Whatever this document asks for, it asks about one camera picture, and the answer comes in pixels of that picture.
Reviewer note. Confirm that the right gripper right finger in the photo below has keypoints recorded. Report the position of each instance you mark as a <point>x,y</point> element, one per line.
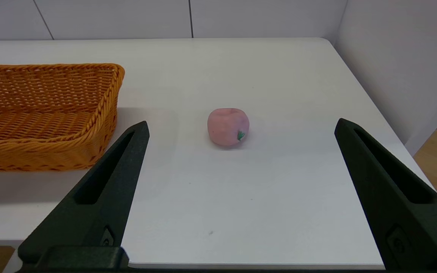
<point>400,197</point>

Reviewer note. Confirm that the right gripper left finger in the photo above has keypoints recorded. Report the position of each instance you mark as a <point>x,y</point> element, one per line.
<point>101,197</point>

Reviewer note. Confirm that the orange woven wicker basket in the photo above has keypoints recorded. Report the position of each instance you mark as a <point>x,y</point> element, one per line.
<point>44,113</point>

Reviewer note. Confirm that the pink plush peach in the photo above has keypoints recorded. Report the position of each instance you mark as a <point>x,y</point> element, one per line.
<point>226,127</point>

